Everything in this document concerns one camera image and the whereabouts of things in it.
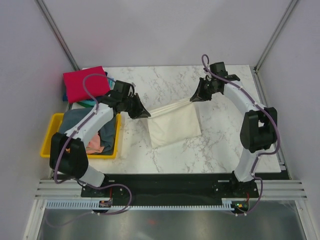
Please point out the aluminium extrusion rail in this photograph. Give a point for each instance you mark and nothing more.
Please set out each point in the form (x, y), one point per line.
(272, 190)

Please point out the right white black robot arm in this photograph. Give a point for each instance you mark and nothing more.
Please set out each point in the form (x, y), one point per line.
(259, 126)

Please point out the white slotted cable duct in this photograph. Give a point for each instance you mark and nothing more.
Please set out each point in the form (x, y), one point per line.
(101, 204)

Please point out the folded navy blue t shirt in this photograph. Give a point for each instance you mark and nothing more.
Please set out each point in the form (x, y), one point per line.
(65, 97)

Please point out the yellow plastic tray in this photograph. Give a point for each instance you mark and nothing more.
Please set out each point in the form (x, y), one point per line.
(54, 126)

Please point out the folded turquoise t shirt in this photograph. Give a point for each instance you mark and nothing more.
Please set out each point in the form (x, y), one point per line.
(90, 102)

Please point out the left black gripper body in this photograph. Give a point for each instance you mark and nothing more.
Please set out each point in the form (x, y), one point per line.
(132, 106)

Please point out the pink t shirt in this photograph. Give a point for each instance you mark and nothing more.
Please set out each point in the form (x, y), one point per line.
(94, 145)

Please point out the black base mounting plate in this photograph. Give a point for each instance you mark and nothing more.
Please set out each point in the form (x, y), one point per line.
(175, 188)

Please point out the cream white t shirt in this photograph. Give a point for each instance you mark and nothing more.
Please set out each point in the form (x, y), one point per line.
(173, 123)

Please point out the right aluminium frame post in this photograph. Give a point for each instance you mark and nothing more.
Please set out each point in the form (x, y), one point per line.
(276, 33)

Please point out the left aluminium frame post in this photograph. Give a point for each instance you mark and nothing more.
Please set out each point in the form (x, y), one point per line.
(57, 33)

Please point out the folded magenta t shirt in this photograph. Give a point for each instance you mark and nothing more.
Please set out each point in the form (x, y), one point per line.
(97, 85)

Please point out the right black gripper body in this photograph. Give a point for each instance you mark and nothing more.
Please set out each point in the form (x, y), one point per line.
(206, 89)

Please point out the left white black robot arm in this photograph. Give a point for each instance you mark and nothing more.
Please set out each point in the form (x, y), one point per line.
(68, 150)

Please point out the grey blue t shirt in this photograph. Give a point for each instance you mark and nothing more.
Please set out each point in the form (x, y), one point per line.
(107, 132)

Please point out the aluminium frame post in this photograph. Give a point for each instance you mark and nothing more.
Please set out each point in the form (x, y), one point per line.
(276, 33)
(57, 33)

